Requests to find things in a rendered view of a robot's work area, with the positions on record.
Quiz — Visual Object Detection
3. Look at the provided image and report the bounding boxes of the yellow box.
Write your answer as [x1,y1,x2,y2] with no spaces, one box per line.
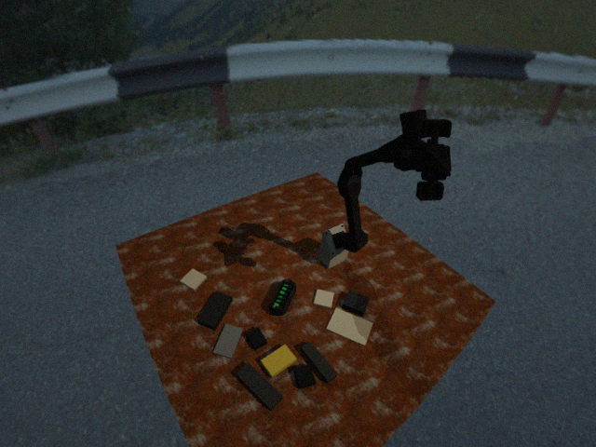
[261,345,296,378]

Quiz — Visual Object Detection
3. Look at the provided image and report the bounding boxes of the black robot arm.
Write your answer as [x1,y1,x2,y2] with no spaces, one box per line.
[332,109,427,253]

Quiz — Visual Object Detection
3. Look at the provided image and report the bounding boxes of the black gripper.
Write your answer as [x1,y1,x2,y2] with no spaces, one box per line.
[415,119,452,201]

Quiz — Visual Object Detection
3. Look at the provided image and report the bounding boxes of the dark grey controller unit with green rocker switches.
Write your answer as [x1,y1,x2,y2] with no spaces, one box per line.
[269,279,297,316]

